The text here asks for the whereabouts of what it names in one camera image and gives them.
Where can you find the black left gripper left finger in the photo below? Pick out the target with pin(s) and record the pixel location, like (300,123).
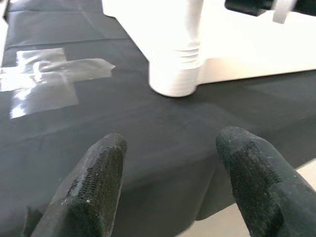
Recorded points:
(93,192)

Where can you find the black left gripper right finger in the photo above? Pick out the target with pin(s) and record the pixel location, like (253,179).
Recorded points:
(266,187)

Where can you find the white plastic table leg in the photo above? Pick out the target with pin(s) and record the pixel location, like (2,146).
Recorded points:
(193,24)

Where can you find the white plastic table top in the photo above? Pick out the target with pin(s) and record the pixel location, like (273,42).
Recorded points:
(247,49)

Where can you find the black tablecloth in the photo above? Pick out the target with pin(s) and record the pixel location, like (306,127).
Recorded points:
(148,118)

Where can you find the clear tape patch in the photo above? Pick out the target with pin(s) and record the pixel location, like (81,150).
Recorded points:
(44,74)

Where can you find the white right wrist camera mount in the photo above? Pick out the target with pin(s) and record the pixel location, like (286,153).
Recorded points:
(282,12)

